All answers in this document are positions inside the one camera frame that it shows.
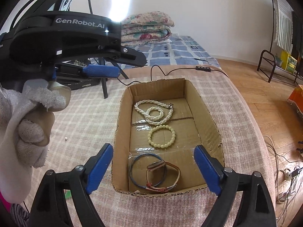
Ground black tripod stand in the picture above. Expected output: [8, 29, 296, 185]
[87, 58, 128, 99]

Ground striped hanging towel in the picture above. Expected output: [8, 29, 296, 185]
[273, 0, 293, 53]

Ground left gloved hand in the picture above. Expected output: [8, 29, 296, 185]
[1, 79, 71, 203]

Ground brown strap wristwatch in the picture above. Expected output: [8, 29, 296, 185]
[145, 159, 181, 194]

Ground green jade pendant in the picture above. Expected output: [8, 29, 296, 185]
[64, 190, 72, 199]

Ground white power strip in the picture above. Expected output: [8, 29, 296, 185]
[279, 168, 302, 180]

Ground cream bead bracelet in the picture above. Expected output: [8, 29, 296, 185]
[147, 124, 177, 149]

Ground brown cardboard box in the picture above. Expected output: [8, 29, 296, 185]
[112, 79, 224, 197]

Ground white ring light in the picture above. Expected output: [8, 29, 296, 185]
[70, 0, 131, 22]

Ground dark bangle ring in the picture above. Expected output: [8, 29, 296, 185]
[129, 153, 166, 190]

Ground yellow box on rack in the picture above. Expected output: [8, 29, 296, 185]
[280, 50, 297, 73]

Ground blue checkered mattress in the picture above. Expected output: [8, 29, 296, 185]
[132, 36, 220, 68]

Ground orange cloth covered table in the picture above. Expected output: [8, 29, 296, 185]
[288, 85, 303, 117]

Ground twisted pearl necklace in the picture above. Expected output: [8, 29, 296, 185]
[134, 99, 174, 127]

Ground black clothes rack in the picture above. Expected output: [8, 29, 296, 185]
[257, 0, 302, 86]

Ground folded floral quilt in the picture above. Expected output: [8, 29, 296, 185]
[121, 11, 175, 46]

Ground dark hanging clothes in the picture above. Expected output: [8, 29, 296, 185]
[292, 11, 302, 58]

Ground black light cable with remote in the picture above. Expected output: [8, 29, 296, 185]
[116, 64, 229, 86]

